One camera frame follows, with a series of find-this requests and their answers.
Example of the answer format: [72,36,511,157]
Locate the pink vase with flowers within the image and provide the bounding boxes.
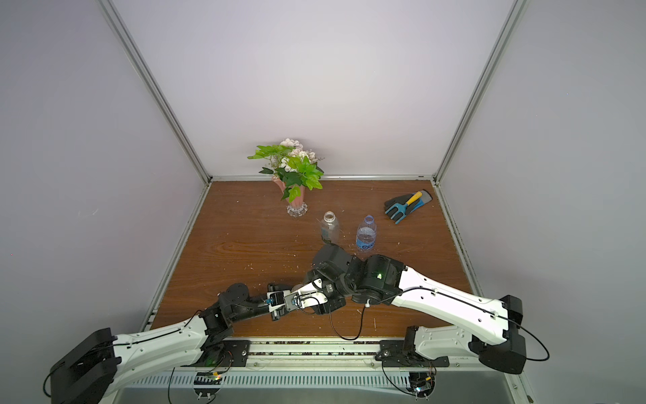
[247,138,324,217]

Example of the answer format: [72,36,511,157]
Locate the aluminium corner frame post left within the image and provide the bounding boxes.
[97,0,213,186]

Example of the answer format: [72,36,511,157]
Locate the aluminium corner frame post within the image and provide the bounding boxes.
[97,0,213,186]
[433,0,529,184]

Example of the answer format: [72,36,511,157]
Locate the black blue work glove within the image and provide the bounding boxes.
[384,190,433,223]

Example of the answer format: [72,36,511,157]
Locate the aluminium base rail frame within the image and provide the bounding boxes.
[107,327,535,403]

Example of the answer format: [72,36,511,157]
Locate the aluminium corner frame post right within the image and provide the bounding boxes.
[433,0,529,184]

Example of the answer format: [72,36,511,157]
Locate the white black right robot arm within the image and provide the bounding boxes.
[304,244,528,375]

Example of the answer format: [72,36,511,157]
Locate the blue label water bottle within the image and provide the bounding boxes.
[356,215,377,251]

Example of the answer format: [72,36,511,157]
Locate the blue yellow garden hand rake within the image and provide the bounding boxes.
[385,191,422,224]

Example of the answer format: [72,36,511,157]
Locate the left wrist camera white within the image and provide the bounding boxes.
[266,283,291,305]

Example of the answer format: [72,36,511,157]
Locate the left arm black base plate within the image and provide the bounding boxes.
[193,339,251,368]

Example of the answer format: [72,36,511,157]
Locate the teal print clear bottle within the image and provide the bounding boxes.
[321,211,340,244]

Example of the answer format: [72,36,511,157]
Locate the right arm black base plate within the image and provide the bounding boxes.
[374,339,450,368]

